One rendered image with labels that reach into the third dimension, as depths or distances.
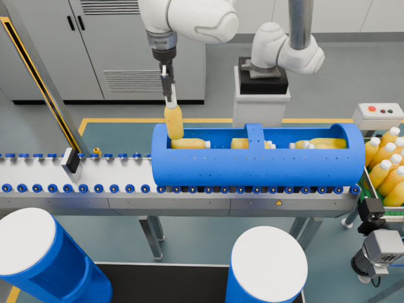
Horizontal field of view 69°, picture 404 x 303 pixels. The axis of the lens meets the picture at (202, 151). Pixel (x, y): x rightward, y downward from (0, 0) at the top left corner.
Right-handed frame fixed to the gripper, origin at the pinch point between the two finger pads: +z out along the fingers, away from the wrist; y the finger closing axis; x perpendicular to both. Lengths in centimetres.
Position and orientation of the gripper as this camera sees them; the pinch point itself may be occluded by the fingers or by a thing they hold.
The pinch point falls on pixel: (170, 96)
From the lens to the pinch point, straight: 107.6
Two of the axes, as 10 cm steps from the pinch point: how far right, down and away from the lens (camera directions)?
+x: 10.0, 0.0, -0.4
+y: -0.2, 7.7, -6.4
